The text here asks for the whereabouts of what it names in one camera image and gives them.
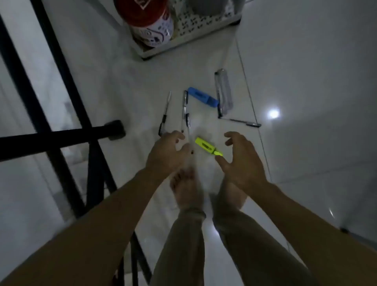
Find person's left hand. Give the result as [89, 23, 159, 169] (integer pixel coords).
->
[145, 130, 195, 181]

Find person's right hand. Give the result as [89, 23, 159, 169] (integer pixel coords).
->
[214, 131, 269, 194]

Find yellow highlighter marker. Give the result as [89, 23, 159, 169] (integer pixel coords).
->
[194, 137, 224, 157]

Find blue highlighter marker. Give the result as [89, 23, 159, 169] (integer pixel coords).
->
[187, 87, 220, 108]

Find clear pen case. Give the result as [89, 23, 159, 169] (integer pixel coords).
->
[216, 68, 234, 116]

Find white storage trolley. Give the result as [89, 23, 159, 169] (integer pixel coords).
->
[129, 0, 245, 61]

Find person's left forearm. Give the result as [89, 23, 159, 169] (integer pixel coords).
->
[0, 168, 165, 286]

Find person's right forearm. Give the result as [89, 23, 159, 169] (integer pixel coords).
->
[250, 180, 377, 286]

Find person's right foot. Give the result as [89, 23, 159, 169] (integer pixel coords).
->
[216, 176, 248, 213]

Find person's foot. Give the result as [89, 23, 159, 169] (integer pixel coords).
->
[216, 176, 248, 213]
[170, 169, 204, 210]

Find person's left foot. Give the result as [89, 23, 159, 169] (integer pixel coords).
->
[170, 169, 204, 210]

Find person's grey trousers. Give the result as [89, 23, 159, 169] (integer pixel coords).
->
[150, 207, 320, 286]

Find red white round tin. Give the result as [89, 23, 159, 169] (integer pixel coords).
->
[113, 0, 174, 48]

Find black metal frame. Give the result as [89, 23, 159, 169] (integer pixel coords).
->
[0, 0, 154, 286]

